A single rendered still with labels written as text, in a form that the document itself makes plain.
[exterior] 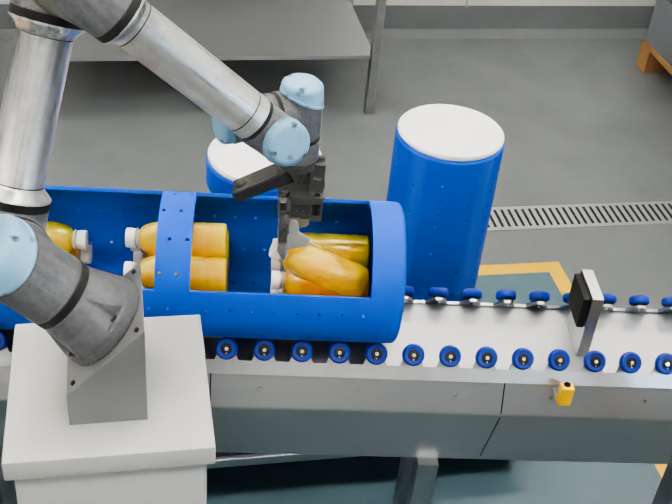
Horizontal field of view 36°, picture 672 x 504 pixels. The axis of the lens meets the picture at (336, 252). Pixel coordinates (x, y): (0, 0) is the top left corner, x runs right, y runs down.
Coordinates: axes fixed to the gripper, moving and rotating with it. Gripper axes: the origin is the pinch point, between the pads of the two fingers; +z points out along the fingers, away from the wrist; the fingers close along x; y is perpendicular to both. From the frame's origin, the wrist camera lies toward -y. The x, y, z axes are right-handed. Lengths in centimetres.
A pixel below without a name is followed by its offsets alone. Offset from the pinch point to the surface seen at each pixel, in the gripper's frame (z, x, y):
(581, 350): 24, 0, 65
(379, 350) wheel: 21.2, -5.1, 21.2
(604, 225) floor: 119, 182, 138
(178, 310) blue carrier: 9.6, -8.9, -18.4
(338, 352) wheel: 21.6, -5.7, 13.0
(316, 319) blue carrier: 10.4, -8.8, 7.6
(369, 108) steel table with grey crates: 117, 265, 46
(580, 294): 11, 4, 62
